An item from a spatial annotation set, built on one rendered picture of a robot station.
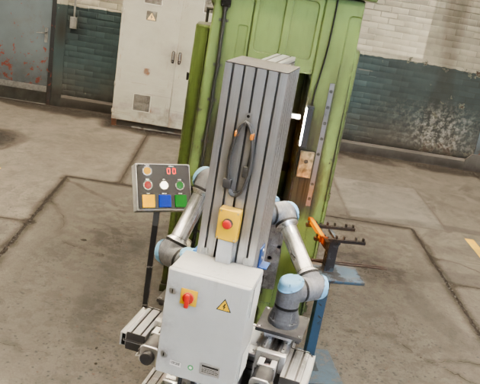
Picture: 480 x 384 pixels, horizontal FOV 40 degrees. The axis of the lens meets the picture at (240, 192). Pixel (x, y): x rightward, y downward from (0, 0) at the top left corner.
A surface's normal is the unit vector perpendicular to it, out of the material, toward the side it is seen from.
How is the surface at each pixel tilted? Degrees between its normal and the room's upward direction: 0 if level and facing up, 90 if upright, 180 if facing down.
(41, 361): 0
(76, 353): 0
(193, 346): 91
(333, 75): 90
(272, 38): 90
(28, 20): 90
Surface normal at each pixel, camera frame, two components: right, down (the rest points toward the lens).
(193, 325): -0.26, 0.27
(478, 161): 0.00, 0.32
